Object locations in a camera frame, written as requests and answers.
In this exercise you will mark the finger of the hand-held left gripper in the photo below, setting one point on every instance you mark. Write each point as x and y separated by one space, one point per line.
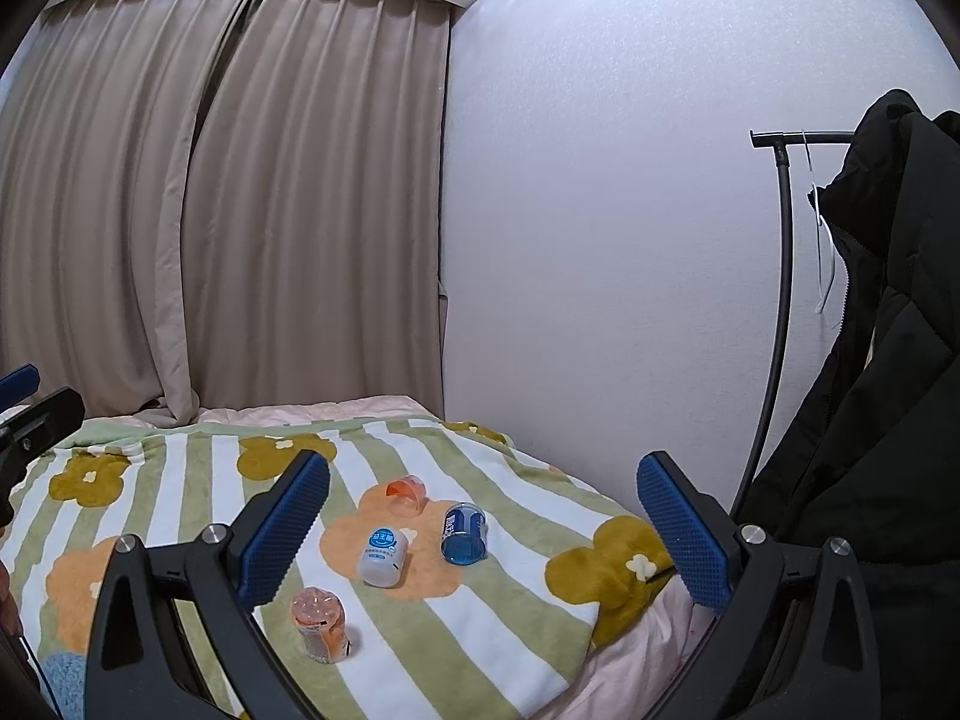
37 420
16 382

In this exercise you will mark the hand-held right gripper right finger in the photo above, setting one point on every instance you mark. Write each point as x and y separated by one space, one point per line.
686 532

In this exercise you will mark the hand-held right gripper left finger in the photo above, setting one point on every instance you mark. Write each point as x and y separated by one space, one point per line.
281 532

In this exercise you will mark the orange transparent bottle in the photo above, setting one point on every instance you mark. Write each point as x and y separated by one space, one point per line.
322 626

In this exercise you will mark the white cup with blue label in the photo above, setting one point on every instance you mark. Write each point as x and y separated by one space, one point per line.
382 555

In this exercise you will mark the clear orange cup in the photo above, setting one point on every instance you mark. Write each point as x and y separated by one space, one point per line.
407 496

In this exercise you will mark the clear blue cup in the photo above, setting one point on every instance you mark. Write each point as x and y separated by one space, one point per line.
463 535

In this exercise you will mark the striped floral blanket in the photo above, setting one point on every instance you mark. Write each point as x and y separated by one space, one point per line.
465 600

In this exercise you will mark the beige curtain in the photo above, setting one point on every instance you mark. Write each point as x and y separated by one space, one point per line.
97 202
322 202

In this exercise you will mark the black clothes rack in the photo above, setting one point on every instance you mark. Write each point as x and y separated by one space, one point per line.
780 300

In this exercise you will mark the black jacket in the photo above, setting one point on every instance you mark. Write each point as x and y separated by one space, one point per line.
877 360

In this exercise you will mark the blue fuzzy cloth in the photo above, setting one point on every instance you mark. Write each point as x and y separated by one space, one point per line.
64 682

